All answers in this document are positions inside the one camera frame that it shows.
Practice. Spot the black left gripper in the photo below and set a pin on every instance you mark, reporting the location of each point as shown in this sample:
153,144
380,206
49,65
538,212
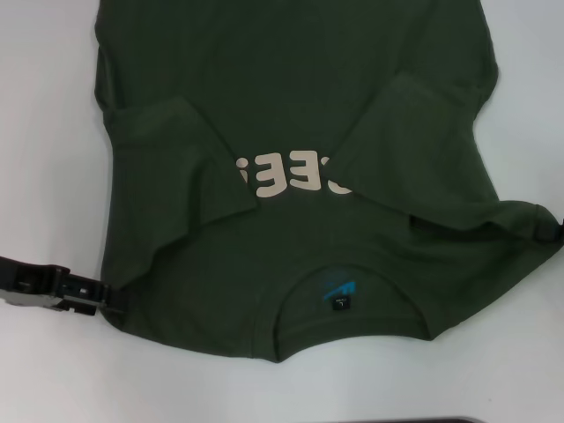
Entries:
31,284

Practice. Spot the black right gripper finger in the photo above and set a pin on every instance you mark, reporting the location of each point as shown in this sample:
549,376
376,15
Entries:
551,231

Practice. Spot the dark green FREE! t-shirt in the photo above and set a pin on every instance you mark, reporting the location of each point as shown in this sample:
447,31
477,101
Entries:
282,88

